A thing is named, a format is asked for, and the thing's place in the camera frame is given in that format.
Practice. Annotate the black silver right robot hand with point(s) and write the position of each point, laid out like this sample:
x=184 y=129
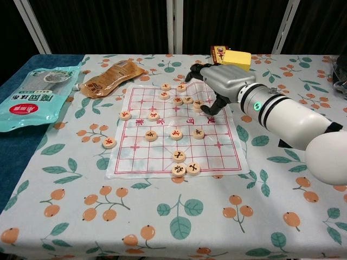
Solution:
x=227 y=81

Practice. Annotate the round wooden chess piece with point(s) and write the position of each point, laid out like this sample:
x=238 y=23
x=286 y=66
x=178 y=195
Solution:
x=164 y=95
x=187 y=100
x=198 y=133
x=165 y=87
x=176 y=134
x=179 y=155
x=179 y=170
x=178 y=101
x=125 y=115
x=153 y=116
x=109 y=142
x=193 y=167
x=198 y=103
x=181 y=87
x=151 y=135

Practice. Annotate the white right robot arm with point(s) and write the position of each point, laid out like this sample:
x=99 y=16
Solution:
x=292 y=116

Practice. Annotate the plastic red-lined chess board sheet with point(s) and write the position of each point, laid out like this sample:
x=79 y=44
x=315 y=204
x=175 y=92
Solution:
x=151 y=157

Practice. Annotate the yellow cube box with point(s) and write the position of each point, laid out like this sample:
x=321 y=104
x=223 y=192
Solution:
x=237 y=59

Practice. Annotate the red yellow spice box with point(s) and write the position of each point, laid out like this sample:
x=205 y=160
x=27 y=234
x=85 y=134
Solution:
x=218 y=54

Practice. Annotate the black pleated curtain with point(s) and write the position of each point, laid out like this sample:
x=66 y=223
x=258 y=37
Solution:
x=322 y=27
x=108 y=27
x=13 y=27
x=230 y=24

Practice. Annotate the black items in plastic bag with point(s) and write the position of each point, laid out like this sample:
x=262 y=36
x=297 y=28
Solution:
x=340 y=75

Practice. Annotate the brown sauce pouch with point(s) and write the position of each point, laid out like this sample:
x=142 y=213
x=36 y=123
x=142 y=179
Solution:
x=111 y=78

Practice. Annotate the floral orange fruit tablecloth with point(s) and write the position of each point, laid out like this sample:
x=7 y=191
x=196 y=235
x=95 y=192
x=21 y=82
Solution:
x=162 y=216

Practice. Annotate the teal plastic cloth package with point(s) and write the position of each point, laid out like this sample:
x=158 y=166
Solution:
x=32 y=100

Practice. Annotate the white frame post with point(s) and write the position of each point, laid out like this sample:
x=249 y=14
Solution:
x=287 y=27
x=33 y=27
x=174 y=27

